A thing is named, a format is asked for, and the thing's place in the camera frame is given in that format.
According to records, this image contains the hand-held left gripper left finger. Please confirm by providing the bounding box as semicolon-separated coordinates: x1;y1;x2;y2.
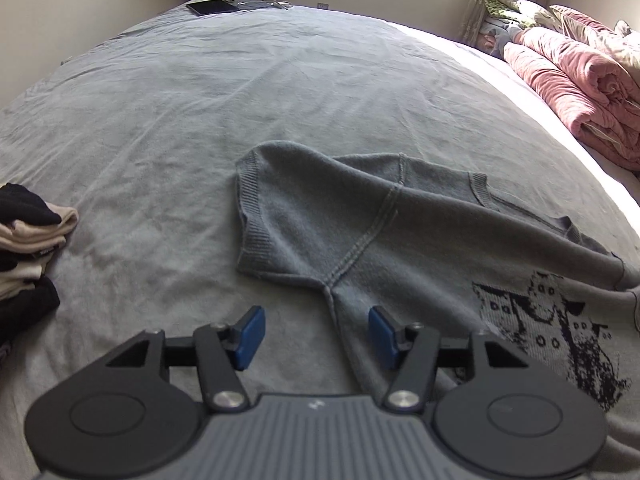
102;305;267;413

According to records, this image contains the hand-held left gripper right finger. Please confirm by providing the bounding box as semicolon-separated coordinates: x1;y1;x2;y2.
368;305;531;413

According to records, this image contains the grey knit sweater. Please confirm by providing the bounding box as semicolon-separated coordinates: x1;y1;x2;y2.
234;141;640;461

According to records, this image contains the stack of folded clothes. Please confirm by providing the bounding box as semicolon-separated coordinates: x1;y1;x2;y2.
0;182;80;356

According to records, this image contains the pile of mixed clothes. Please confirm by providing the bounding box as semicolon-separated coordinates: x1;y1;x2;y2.
477;0;551;58

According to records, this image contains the bed with grey sheet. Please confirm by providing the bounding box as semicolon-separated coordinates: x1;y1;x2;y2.
0;2;640;480

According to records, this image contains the pink folded quilt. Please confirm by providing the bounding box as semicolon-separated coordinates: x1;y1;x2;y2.
502;25;640;173

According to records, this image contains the dark tablet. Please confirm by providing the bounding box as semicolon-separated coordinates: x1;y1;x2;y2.
186;0;242;17

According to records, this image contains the grey pink pillow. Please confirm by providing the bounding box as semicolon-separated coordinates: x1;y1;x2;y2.
549;4;640;76

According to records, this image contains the white cable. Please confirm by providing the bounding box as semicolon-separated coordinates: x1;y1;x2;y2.
235;0;293;12

